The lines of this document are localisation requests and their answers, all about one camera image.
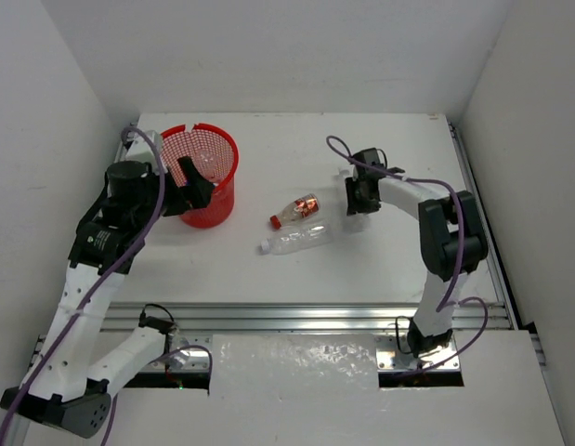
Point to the red label red cap bottle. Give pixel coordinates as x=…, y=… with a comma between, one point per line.
x=296, y=211

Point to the aluminium front rail frame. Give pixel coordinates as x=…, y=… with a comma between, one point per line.
x=190, y=329

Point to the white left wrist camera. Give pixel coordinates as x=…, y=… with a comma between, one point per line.
x=139, y=149

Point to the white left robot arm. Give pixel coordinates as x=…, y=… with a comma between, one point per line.
x=64, y=389

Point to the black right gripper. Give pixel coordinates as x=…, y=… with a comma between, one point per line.
x=355, y=205

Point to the clear bottle sideways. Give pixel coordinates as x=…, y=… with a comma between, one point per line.
x=297, y=238

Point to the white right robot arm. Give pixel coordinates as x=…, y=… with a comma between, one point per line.
x=452, y=244

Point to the red mesh plastic bin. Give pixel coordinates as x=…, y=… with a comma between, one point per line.
x=179, y=141

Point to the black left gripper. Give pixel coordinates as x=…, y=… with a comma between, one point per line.
x=179, y=193

